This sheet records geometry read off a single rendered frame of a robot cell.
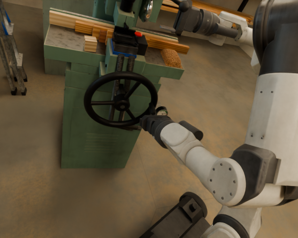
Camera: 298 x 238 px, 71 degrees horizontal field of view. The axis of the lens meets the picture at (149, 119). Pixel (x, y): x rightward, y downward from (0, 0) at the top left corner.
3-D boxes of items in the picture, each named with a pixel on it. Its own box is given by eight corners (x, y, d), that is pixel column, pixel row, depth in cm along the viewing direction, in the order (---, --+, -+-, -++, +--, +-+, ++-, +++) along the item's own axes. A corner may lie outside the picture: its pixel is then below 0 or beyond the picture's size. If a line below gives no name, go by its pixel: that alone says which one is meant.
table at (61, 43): (39, 72, 76) (38, 58, 72) (49, 33, 95) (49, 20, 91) (186, 92, 97) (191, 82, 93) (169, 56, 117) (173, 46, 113)
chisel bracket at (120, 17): (114, 32, 91) (118, 12, 86) (112, 19, 100) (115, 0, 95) (130, 36, 94) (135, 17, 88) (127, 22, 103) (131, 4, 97)
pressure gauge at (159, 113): (153, 120, 112) (158, 109, 106) (152, 114, 114) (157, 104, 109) (164, 121, 114) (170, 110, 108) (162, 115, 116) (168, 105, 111)
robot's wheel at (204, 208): (184, 185, 145) (181, 206, 154) (179, 189, 142) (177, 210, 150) (210, 202, 132) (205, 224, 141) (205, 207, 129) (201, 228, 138)
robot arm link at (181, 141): (170, 153, 65) (193, 175, 53) (155, 132, 61) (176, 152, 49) (186, 140, 66) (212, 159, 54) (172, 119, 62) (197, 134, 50)
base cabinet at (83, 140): (59, 169, 141) (63, 87, 93) (65, 108, 178) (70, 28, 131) (125, 168, 156) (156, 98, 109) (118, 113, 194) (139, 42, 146)
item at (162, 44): (74, 31, 92) (75, 22, 89) (74, 29, 93) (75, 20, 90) (186, 54, 111) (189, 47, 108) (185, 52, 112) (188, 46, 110)
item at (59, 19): (49, 23, 89) (49, 12, 86) (49, 21, 91) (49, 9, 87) (174, 50, 110) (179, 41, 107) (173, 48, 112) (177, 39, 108)
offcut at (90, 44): (84, 50, 83) (85, 40, 80) (83, 45, 86) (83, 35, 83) (95, 52, 85) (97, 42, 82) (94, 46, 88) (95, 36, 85)
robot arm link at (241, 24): (219, 9, 85) (247, 19, 88) (209, 31, 90) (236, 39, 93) (224, 12, 80) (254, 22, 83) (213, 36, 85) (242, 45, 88)
